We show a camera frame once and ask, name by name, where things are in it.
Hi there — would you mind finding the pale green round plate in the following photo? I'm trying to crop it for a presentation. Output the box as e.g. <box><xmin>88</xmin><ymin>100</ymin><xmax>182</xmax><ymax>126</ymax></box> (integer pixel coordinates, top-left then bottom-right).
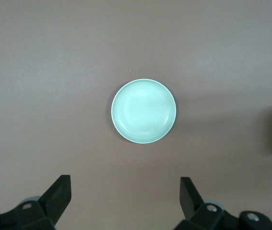
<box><xmin>111</xmin><ymin>78</ymin><xmax>177</xmax><ymax>145</ymax></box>

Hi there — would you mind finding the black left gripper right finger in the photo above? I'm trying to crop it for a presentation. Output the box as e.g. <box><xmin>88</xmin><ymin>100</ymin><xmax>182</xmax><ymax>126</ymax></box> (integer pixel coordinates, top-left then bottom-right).
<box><xmin>174</xmin><ymin>176</ymin><xmax>272</xmax><ymax>230</ymax></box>

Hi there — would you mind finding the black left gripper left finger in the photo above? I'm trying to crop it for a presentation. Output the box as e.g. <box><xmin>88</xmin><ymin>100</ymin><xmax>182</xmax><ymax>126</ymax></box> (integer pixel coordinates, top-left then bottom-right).
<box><xmin>0</xmin><ymin>174</ymin><xmax>72</xmax><ymax>230</ymax></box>

